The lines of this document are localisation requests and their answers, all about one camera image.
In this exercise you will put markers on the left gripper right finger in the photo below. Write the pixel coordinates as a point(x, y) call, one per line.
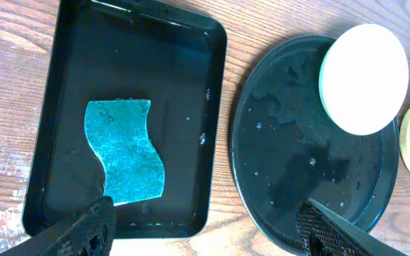
point(325, 233)

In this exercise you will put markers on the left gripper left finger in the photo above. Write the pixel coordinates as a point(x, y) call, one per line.
point(88, 232)

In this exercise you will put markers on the green scrubbing sponge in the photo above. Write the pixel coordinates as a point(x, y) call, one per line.
point(116, 131)

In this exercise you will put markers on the round black tray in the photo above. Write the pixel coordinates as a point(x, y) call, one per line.
point(285, 149)

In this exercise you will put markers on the black rectangular tray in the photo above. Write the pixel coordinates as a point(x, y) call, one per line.
point(111, 50)

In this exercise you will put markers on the mint plate at back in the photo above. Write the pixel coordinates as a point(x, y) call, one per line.
point(363, 79)

